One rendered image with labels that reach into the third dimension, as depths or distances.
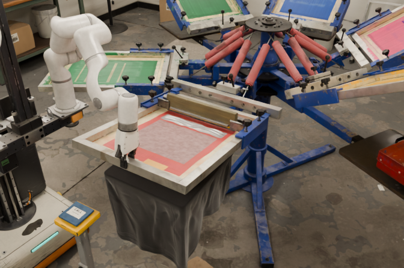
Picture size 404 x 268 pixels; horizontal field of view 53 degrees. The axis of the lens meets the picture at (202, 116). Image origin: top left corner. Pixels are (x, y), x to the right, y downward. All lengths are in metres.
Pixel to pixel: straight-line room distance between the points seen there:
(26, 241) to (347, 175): 2.44
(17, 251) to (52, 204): 0.39
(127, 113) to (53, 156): 2.30
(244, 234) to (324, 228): 0.57
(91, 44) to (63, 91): 0.48
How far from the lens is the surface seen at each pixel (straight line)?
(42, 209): 2.85
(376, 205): 3.36
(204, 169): 1.61
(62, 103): 2.06
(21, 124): 1.98
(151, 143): 1.85
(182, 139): 1.90
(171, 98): 2.14
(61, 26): 1.70
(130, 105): 1.51
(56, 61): 1.96
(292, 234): 2.97
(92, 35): 1.62
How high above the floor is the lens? 2.15
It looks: 32 degrees down
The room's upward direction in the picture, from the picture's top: straight up
